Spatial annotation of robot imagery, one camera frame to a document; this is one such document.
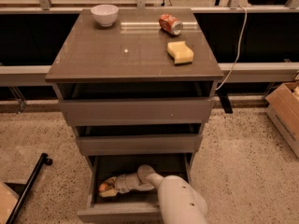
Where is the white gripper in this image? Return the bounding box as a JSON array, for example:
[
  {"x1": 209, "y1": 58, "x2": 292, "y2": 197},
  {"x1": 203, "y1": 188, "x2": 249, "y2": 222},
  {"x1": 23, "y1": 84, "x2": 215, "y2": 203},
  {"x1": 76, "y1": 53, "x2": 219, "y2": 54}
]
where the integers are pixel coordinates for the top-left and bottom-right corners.
[{"x1": 99, "y1": 173, "x2": 154, "y2": 198}]

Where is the orange fruit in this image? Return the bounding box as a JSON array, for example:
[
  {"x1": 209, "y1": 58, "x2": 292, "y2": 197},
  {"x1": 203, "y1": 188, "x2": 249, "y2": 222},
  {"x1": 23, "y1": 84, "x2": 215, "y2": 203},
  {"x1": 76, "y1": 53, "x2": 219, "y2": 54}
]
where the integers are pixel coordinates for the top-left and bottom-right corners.
[{"x1": 98, "y1": 183, "x2": 108, "y2": 192}]

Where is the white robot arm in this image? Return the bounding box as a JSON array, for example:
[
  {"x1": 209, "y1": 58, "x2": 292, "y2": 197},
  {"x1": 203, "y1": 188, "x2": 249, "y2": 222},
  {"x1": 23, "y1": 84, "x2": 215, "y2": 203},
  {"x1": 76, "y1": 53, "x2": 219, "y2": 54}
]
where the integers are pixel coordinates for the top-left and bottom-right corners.
[{"x1": 98, "y1": 165, "x2": 208, "y2": 224}]

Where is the grey bottom drawer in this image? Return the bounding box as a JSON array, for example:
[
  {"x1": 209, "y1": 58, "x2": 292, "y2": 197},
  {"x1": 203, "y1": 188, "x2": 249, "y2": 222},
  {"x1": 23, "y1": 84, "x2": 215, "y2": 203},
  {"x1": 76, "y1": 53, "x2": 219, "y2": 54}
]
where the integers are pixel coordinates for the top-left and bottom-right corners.
[{"x1": 78, "y1": 153, "x2": 191, "y2": 224}]

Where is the grey drawer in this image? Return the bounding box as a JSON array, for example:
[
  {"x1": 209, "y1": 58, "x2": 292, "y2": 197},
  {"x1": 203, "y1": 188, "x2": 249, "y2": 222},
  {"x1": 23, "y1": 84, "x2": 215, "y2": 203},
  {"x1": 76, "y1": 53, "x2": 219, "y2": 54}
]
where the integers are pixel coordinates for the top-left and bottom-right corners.
[
  {"x1": 58, "y1": 81, "x2": 215, "y2": 127},
  {"x1": 78, "y1": 153, "x2": 191, "y2": 224},
  {"x1": 76, "y1": 124, "x2": 202, "y2": 156}
]

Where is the grey middle drawer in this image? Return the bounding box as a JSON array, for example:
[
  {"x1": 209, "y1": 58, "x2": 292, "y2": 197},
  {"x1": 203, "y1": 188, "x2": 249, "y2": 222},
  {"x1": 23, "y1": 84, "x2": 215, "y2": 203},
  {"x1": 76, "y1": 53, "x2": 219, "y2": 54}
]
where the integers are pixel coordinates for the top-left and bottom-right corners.
[{"x1": 76, "y1": 124, "x2": 202, "y2": 156}]

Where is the grey top drawer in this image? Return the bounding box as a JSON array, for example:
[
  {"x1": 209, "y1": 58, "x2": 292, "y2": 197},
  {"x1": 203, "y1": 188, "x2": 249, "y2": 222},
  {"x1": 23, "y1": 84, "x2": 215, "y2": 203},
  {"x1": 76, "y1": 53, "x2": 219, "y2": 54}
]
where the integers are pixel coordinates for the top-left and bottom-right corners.
[{"x1": 58, "y1": 81, "x2": 215, "y2": 127}]

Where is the grey drawer cabinet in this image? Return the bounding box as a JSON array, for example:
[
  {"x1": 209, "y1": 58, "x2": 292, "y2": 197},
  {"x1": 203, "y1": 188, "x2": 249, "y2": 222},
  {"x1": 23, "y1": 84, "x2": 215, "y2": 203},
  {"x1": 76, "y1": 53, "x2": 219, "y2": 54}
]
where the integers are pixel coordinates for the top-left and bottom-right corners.
[{"x1": 45, "y1": 7, "x2": 224, "y2": 173}]

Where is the black metal bar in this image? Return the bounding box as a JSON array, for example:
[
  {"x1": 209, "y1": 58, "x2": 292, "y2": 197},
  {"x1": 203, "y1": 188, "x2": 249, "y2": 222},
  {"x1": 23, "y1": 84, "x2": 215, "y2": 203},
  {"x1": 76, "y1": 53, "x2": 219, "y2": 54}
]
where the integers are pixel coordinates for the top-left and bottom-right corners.
[{"x1": 6, "y1": 153, "x2": 52, "y2": 224}]

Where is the black table leg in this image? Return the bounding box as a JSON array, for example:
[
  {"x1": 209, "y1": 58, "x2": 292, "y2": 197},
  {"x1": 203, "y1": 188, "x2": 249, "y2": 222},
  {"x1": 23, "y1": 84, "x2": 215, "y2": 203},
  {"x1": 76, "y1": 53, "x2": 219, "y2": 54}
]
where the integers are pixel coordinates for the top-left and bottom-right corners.
[{"x1": 217, "y1": 88, "x2": 233, "y2": 114}]

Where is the yellow sponge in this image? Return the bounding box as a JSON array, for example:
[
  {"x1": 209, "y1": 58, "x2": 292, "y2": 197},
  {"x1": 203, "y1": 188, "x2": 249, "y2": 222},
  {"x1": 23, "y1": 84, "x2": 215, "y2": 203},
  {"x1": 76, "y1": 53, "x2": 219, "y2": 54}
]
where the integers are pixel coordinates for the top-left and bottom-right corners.
[{"x1": 167, "y1": 41, "x2": 193, "y2": 64}]

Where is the white ceramic bowl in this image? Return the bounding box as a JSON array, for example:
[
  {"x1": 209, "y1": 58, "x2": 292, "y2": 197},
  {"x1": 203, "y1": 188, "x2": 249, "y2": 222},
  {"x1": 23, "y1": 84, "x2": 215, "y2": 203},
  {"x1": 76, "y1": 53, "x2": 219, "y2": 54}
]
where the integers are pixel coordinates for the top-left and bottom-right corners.
[{"x1": 91, "y1": 5, "x2": 119, "y2": 27}]

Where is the red soda can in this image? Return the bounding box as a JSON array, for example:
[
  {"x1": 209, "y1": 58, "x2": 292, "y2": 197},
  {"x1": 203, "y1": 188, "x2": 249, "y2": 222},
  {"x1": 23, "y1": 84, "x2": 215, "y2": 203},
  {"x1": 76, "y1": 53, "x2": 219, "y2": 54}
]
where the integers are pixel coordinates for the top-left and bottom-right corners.
[{"x1": 159, "y1": 14, "x2": 183, "y2": 35}]

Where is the cardboard box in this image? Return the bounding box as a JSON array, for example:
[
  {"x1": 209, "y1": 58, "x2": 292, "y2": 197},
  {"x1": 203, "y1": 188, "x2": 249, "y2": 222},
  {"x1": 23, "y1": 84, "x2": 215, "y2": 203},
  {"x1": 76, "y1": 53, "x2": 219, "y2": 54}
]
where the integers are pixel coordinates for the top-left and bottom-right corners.
[{"x1": 266, "y1": 81, "x2": 299, "y2": 157}]

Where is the white cable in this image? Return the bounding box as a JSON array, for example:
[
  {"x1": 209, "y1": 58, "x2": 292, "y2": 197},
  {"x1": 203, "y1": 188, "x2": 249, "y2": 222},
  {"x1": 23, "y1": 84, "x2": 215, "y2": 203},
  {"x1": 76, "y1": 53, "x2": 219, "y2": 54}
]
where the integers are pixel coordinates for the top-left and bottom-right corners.
[{"x1": 214, "y1": 5, "x2": 248, "y2": 91}]

